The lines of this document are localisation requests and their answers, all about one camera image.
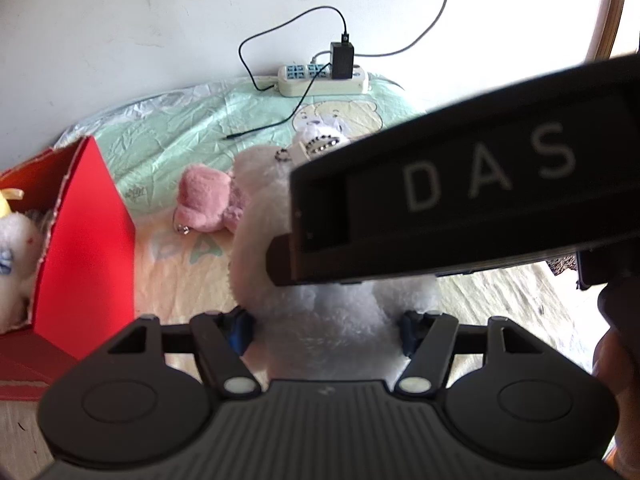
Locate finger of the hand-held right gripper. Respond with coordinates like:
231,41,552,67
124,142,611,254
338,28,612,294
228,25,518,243
266,233,302,288

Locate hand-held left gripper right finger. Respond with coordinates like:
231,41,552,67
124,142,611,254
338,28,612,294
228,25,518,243
397,309,546,401

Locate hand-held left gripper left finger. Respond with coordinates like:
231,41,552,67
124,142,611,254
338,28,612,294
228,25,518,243
107,309,261,401

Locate large white fluffy plush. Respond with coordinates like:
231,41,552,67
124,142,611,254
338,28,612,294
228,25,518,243
229,144,443,386

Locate pink plush bear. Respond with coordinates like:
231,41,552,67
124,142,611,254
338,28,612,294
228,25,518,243
172,165,251,237

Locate red cardboard box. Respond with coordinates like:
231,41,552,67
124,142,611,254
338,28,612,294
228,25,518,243
0,135,138,401

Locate white bunny plush checkered ears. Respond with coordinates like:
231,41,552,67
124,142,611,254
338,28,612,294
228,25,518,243
0,210,51,333

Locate yellow plush bear red shirt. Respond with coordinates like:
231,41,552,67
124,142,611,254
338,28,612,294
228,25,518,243
0,187,26,218

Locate person's right hand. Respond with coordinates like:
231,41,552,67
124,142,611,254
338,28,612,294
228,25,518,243
592,275,640,480

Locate leopard print cloth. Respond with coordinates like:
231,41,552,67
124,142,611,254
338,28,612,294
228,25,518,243
545,255,577,277

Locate small white plush with beads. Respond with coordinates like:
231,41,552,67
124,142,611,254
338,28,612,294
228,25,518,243
275,121,353,163

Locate printed green bedsheet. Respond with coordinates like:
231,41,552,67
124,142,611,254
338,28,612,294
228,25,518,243
0,74,618,480

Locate white power strip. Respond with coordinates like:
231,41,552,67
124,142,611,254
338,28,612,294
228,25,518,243
277,62,371,98

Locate black charger adapter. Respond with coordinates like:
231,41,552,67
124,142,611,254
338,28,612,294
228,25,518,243
329,42,355,81

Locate black charger cable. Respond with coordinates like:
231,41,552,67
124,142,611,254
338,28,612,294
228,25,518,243
225,6,351,142

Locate curved wooden frame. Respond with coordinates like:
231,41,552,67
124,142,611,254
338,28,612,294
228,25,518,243
582,0,632,61

